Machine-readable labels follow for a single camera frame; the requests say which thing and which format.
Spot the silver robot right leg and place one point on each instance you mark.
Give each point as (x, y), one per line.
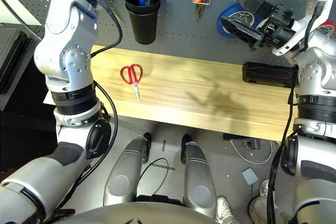
(199, 182)

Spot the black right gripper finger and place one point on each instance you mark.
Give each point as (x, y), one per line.
(254, 3)
(241, 31)

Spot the silver robot leg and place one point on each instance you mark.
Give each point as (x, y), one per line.
(123, 179)
(199, 182)

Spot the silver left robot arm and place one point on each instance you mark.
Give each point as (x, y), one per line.
(65, 37)

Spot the grey foot pedal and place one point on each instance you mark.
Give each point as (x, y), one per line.
(250, 176)

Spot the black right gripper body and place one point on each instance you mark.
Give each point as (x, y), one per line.
(278, 30)

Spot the grey robot torso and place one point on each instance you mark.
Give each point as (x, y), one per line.
(131, 214)

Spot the long grey floor tape strip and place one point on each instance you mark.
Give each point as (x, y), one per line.
(164, 166)

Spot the white sneaker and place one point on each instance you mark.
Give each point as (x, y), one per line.
(225, 211)
(263, 191)

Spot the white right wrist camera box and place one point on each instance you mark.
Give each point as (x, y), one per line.
(302, 28)

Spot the grey metal pegboard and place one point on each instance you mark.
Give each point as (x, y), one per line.
(178, 24)

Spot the red tape roll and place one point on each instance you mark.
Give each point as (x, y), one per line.
(329, 23)

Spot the short dark floor tape strip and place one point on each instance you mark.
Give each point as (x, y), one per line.
(164, 145)

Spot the blue tape roll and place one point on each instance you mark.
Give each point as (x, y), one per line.
(227, 9)

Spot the black plastic cup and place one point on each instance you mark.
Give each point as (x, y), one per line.
(141, 10)
(144, 30)

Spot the small black power adapter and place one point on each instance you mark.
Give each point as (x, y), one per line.
(254, 145)

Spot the black ribbed hard case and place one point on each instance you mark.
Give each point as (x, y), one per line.
(13, 56)

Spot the black plastic tool case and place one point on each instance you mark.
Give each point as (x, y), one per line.
(267, 74)

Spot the silver robot left leg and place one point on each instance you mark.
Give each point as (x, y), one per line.
(123, 179)

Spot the metal peg hook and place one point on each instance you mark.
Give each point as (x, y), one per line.
(242, 15)

